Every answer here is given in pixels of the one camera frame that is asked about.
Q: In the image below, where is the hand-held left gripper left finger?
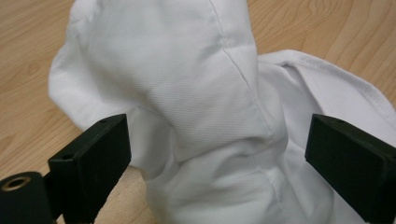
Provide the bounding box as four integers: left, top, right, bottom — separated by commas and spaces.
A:
47, 113, 133, 224

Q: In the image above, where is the white garment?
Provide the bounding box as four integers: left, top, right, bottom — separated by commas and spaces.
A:
47, 0, 396, 224

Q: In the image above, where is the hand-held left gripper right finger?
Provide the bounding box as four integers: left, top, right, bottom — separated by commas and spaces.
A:
304, 113, 396, 224

